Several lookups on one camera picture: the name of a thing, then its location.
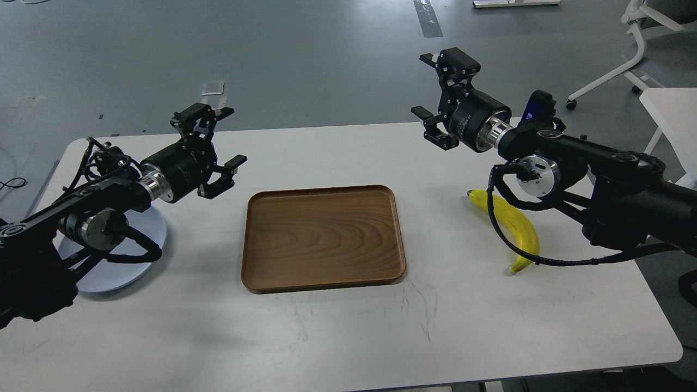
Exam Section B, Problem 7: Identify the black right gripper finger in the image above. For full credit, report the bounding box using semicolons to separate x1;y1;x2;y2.
420;47;481;96
411;105;460;151

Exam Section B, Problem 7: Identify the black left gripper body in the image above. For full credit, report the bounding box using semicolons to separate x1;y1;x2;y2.
141;137;217;204

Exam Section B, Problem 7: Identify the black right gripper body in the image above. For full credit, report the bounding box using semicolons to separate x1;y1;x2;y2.
442;87;512;153

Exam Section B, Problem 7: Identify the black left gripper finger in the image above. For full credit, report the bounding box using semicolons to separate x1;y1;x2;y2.
170;103;235;142
198;155;247;199

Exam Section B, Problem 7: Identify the yellow banana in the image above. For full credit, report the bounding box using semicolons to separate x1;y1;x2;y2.
467;189;540;275

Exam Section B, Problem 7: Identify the light blue plate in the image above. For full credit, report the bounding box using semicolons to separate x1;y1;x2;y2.
58;206;168;293

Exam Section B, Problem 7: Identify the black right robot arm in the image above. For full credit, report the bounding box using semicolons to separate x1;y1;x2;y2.
411;47;695;255

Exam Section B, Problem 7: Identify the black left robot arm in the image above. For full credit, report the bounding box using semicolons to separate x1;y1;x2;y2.
2;103;247;327

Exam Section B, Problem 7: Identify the white board on floor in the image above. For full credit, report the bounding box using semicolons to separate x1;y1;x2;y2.
472;0;562;9

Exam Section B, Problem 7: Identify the brown wooden tray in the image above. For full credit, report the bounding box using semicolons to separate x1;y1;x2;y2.
241;185;407;295

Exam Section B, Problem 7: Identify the white side table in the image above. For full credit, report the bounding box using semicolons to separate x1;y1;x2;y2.
639;88;696;189

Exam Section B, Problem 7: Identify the white office chair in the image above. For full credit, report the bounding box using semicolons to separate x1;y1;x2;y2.
566;1;696;110

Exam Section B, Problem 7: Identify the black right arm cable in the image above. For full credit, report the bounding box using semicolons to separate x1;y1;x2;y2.
486;163;681;267

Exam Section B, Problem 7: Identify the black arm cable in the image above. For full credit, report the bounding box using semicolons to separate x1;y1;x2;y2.
486;163;681;267
103;222;163;265

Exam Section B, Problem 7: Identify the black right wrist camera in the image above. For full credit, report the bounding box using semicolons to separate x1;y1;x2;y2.
519;89;556;125

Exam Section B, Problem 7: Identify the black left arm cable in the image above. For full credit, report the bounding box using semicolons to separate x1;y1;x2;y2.
103;222;163;265

